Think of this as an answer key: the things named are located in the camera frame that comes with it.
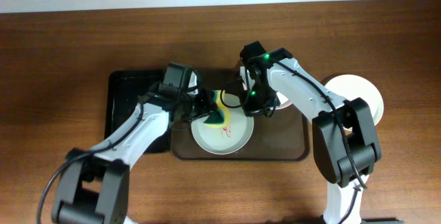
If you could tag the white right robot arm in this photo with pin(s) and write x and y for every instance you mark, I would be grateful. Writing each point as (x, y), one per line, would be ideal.
(345, 142)

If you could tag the yellow green sponge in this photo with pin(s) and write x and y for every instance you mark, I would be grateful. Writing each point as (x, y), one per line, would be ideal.
(220, 117)

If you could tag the pale green plate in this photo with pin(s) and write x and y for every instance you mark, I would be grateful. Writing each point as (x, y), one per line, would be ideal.
(224, 140)

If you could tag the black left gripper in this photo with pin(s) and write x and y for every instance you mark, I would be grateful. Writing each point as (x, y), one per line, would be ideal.
(200, 103)

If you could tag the dark brown serving tray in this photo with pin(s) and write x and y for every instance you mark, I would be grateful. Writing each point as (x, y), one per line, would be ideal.
(281, 137)

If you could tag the pink plate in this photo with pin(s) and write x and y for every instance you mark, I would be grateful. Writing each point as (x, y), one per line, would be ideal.
(284, 101)

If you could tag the black sponge tray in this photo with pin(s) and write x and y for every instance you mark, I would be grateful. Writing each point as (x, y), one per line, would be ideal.
(123, 89)

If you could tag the white plate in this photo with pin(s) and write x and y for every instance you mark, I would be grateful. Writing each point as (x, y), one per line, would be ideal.
(351, 86)

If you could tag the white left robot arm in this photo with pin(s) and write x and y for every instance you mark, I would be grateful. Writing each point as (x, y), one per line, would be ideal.
(94, 183)

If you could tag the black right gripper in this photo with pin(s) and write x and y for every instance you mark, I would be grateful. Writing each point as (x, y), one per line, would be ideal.
(257, 106)

